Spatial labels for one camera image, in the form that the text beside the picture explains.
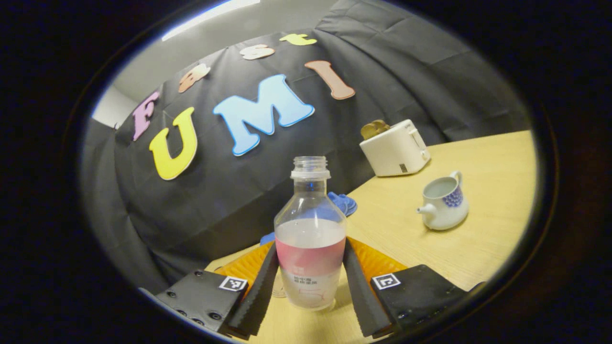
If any white toaster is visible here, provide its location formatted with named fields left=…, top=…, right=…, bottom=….
left=360, top=119, right=431, bottom=177

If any white blue-patterned teacup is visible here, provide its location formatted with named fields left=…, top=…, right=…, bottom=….
left=417, top=171, right=470, bottom=231

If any black backdrop cloth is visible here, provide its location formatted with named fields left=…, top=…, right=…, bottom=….
left=79, top=0, right=531, bottom=292

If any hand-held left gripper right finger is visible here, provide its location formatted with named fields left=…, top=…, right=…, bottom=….
left=343, top=237, right=468, bottom=339

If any blue folded towel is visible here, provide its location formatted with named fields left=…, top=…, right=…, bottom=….
left=260, top=192, right=358, bottom=246

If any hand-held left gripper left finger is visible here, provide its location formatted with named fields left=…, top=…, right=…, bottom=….
left=155, top=241, right=279, bottom=339

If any clear water bottle pink label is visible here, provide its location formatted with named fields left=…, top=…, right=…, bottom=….
left=274, top=156, right=347, bottom=311

